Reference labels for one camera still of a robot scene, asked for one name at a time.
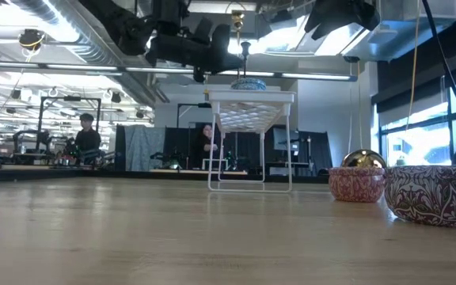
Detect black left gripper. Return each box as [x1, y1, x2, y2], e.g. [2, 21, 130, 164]
[146, 0, 245, 84]

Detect black candlestick holder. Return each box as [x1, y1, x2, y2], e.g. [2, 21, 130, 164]
[240, 40, 252, 81]

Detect blue patterned candle tin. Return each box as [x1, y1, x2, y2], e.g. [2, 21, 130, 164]
[230, 77, 268, 92]

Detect pink patterned candle tin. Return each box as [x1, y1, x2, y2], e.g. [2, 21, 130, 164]
[327, 165, 387, 204]

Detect purple patterned candle tin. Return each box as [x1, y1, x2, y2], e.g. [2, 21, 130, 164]
[383, 165, 456, 229]

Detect long ceiling light strip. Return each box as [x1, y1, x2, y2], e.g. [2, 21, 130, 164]
[0, 60, 359, 83]

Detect seated person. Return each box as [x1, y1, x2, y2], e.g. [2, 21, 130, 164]
[196, 123, 220, 170]

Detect dark computer monitor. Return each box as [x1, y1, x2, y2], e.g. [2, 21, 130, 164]
[272, 127, 301, 152]

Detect grey hanging cloth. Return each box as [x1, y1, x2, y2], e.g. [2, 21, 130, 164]
[123, 124, 166, 173]

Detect standing person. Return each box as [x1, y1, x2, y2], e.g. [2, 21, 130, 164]
[72, 112, 103, 164]

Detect round black ceiling device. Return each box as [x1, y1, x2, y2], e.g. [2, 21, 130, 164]
[17, 28, 47, 52]

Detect white wire shelf rack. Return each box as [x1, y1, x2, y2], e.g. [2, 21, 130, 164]
[206, 89, 297, 194]

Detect black table frame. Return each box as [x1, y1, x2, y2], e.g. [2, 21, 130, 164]
[0, 167, 332, 184]

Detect black metal stand frame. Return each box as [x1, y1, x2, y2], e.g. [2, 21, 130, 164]
[35, 96, 103, 151]

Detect yellow hanging cable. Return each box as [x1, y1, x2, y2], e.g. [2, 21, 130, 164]
[405, 0, 422, 120]

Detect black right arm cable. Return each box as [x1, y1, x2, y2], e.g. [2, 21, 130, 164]
[420, 0, 456, 131]

